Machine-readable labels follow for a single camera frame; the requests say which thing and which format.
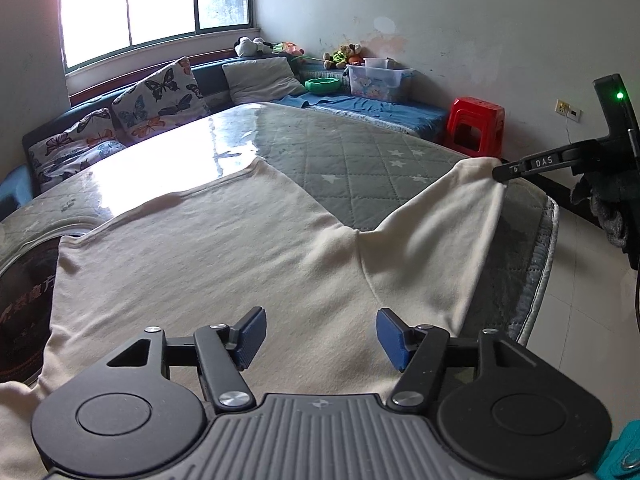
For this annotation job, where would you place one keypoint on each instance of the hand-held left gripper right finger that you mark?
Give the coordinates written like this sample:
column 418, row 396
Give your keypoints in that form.
column 391, row 336

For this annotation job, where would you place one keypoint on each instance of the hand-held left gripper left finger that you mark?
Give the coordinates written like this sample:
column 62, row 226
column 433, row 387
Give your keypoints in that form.
column 252, row 334

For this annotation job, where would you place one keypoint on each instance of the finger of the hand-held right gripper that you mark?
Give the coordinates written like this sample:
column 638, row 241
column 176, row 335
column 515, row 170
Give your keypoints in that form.
column 542, row 163

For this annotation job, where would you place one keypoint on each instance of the cream long-sleeved top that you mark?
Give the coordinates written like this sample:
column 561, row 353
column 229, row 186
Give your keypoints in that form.
column 210, row 270

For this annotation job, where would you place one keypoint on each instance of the person's right hand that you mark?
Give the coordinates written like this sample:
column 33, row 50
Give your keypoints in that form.
column 606, row 207

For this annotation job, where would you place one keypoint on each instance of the red plastic stool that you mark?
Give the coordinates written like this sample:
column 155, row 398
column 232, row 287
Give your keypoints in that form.
column 475, row 127

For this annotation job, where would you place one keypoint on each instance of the grey quilted star mattress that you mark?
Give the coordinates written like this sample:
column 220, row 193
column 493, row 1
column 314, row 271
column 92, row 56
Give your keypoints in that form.
column 360, row 180

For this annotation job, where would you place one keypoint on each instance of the blue bed sheet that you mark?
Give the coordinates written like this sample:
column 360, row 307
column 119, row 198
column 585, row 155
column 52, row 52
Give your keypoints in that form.
column 370, row 110

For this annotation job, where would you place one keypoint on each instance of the clear plastic storage box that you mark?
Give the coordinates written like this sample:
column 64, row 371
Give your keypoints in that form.
column 377, row 85

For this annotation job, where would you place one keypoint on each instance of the small white plastic container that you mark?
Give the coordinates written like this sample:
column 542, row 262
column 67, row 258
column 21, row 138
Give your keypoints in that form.
column 377, row 62

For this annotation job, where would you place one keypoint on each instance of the brown plush toy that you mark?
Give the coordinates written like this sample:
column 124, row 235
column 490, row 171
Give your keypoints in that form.
column 352, row 50

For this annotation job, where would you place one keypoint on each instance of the yellow green plush toy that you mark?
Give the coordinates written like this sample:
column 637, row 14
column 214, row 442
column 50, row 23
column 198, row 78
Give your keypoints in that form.
column 334, row 59

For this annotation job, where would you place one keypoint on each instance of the green plastic bowl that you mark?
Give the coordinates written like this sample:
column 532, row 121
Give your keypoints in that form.
column 322, row 85

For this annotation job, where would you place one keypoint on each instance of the dark blue sofa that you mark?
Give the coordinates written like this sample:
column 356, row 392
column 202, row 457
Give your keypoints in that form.
column 215, row 87

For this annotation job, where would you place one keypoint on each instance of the large butterfly print pillow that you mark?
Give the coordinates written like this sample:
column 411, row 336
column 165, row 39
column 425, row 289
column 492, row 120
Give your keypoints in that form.
column 160, row 100

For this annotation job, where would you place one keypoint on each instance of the grey pillow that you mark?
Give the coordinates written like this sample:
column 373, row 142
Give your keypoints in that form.
column 262, row 80

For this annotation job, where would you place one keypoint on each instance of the flat butterfly print pillow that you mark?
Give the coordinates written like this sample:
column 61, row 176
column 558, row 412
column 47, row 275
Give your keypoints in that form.
column 75, row 147

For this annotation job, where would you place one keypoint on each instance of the pink and green toy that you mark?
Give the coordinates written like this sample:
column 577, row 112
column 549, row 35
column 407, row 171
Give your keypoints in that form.
column 289, row 49

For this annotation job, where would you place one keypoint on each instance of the panda plush toy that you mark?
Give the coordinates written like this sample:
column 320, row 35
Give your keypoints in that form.
column 250, row 46

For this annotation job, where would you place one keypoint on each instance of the window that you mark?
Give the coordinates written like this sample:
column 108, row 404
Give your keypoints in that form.
column 150, row 5

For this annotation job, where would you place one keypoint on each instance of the white wall socket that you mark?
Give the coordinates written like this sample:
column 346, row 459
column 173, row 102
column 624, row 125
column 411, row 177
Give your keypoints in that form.
column 568, row 109

